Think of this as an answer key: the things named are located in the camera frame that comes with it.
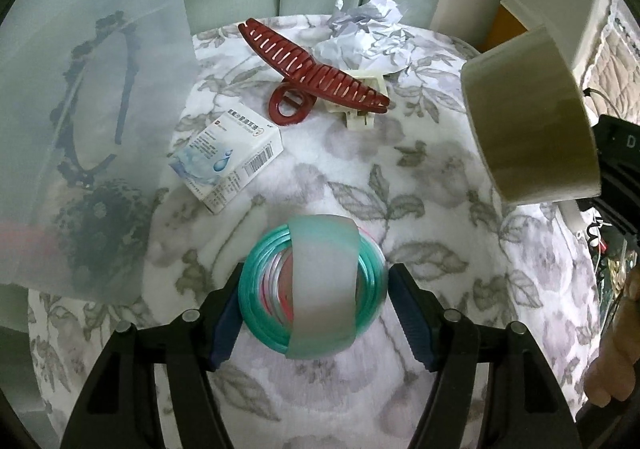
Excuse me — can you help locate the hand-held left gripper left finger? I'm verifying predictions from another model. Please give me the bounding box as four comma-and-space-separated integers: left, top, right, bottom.
59, 263, 248, 449

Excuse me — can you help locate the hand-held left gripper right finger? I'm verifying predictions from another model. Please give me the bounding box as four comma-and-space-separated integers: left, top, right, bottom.
387, 263, 583, 449

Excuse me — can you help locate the teal hoop bundle white band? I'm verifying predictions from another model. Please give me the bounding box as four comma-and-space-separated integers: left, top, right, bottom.
237, 215, 388, 360

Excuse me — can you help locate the beige packing tape roll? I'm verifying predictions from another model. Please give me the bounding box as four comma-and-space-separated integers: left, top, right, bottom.
460, 26, 602, 204

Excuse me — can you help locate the cream white hair claw clip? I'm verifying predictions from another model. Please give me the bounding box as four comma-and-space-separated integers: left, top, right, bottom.
320, 69, 388, 130

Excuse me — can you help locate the black beaded headband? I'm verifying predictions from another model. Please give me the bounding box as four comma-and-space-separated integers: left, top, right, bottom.
50, 11, 143, 190

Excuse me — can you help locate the translucent plastic storage container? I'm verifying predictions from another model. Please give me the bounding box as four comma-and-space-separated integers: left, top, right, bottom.
0, 0, 198, 305

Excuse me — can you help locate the white paper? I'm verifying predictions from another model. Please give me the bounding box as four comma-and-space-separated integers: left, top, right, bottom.
312, 0, 416, 77

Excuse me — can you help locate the person's right hand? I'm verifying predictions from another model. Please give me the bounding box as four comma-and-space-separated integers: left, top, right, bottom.
585, 264, 640, 410

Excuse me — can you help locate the grey floral blanket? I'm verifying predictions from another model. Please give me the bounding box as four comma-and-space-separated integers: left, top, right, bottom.
25, 14, 606, 449

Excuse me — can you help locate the beige quilted bed cover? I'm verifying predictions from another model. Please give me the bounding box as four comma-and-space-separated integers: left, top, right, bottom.
580, 0, 640, 124

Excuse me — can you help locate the dark patterned cloth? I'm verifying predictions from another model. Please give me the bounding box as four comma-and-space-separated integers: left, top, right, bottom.
595, 249, 640, 300

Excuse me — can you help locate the dark leopard print scrunchie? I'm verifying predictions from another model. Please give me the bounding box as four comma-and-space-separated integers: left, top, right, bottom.
52, 179, 151, 290

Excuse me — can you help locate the small white blue box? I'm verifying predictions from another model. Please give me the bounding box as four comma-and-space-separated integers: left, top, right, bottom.
169, 106, 283, 216

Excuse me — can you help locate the orange wooden furniture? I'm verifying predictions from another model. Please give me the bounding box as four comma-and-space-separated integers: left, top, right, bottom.
475, 0, 533, 54

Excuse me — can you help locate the dark red hair claw clip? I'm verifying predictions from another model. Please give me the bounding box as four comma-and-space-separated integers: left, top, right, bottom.
237, 18, 391, 126

